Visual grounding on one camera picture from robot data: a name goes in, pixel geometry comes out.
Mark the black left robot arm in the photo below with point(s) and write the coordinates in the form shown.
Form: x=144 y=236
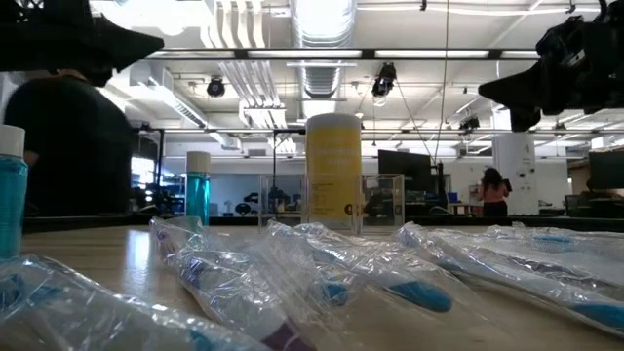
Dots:
x=19 y=44

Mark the black ceiling spotlight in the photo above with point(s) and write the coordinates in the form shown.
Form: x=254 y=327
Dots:
x=469 y=124
x=215 y=88

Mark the yellow wipes canister white lid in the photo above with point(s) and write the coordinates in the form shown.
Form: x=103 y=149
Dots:
x=334 y=156

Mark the black overhead camera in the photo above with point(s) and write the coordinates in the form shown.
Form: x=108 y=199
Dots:
x=385 y=80

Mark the black monitor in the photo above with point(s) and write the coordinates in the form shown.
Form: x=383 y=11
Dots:
x=404 y=168
x=607 y=170

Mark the black overhead frame bar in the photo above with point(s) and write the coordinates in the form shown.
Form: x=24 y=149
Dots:
x=368 y=54

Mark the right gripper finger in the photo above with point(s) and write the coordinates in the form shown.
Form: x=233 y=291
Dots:
x=517 y=90

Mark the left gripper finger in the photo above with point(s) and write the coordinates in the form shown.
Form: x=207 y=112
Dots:
x=127 y=46

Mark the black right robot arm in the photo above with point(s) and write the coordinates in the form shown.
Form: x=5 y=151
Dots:
x=614 y=63

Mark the person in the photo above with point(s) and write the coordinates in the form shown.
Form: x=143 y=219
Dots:
x=493 y=195
x=73 y=146

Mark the white column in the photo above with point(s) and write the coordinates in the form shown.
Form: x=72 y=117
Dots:
x=514 y=166

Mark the black workstation frame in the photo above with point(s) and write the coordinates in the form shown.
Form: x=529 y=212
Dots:
x=160 y=161

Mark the blue mouthwash bottle white cap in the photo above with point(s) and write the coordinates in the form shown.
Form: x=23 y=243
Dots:
x=197 y=195
x=12 y=205

